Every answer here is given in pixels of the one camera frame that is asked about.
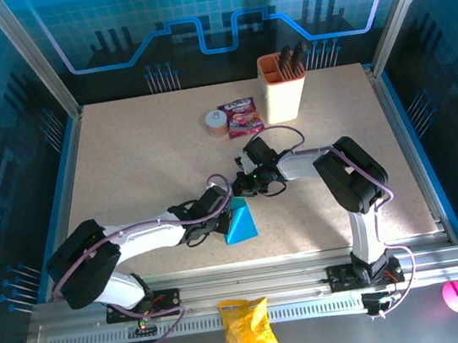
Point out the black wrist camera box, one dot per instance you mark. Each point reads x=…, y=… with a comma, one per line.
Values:
x=259, y=150
x=211, y=199

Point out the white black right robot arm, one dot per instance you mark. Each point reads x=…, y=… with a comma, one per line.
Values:
x=354, y=179

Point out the aluminium side rail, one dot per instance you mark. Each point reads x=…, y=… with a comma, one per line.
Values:
x=66, y=194
x=406, y=155

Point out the yellow chips bag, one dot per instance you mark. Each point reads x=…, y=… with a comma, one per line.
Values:
x=247, y=331

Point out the aluminium mounting rail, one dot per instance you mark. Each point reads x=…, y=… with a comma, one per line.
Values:
x=249, y=281

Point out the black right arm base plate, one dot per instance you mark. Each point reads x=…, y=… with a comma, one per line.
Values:
x=342, y=277

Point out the aluminium frame post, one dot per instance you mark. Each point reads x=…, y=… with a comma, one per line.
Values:
x=402, y=6
x=31, y=58

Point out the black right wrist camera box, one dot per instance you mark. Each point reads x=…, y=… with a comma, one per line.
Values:
x=259, y=150

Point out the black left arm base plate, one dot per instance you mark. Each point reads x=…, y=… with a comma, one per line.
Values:
x=166, y=300

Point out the orange can with white lid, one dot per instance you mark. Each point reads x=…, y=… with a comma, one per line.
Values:
x=216, y=124

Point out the blue cloth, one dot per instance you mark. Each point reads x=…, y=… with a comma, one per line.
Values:
x=243, y=225

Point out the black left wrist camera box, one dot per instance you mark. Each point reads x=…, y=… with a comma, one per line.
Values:
x=211, y=199

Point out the small black controller board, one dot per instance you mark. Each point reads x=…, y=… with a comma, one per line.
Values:
x=379, y=301
x=142, y=330

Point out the purple snack bag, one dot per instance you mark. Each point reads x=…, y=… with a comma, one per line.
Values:
x=242, y=116

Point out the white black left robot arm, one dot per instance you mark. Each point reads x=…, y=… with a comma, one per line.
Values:
x=145, y=241

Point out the cream knife block orange top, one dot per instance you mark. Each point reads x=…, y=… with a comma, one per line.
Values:
x=283, y=100

